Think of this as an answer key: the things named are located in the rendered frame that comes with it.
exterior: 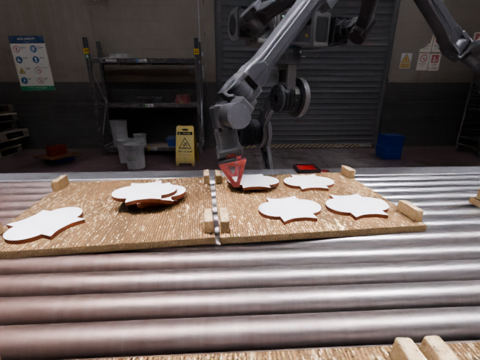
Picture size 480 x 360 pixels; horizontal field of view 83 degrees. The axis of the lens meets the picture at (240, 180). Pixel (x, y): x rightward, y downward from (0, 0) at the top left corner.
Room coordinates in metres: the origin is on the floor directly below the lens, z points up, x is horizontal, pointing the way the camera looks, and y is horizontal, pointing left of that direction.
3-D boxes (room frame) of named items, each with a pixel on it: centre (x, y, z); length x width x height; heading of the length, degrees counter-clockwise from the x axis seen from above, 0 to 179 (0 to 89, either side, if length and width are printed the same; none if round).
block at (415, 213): (0.52, -0.36, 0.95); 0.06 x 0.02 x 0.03; 7
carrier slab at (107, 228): (0.58, 0.27, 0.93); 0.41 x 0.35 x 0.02; 97
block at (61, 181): (0.69, 0.48, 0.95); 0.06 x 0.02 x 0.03; 7
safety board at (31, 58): (5.26, 3.70, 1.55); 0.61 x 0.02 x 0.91; 92
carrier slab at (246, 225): (0.63, -0.15, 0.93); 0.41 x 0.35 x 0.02; 97
